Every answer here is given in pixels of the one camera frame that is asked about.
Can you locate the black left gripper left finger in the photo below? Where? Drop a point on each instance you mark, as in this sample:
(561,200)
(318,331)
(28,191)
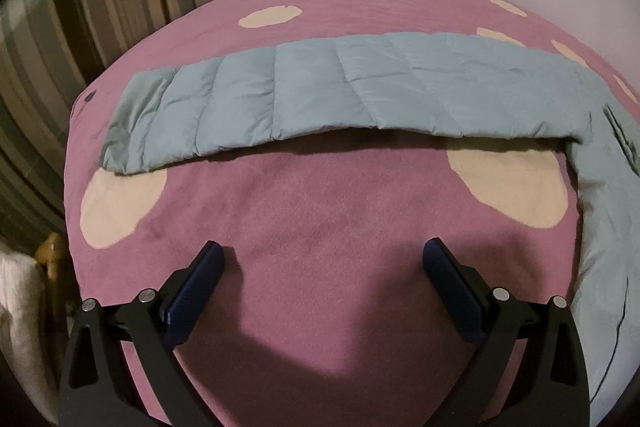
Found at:
(97,388)

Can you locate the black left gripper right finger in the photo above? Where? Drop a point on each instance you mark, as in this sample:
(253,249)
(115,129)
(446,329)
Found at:
(527,368)

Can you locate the light blue puffer jacket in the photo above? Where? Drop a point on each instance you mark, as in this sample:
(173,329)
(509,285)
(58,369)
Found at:
(440,84)

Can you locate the wooden bedpost knob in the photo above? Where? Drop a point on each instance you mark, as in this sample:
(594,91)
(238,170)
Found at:
(51,255)

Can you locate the white quilted blanket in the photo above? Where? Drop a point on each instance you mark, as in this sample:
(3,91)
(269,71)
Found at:
(22,292)

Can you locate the pink polka dot bedsheet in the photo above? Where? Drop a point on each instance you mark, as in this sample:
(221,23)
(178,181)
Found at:
(324,316)

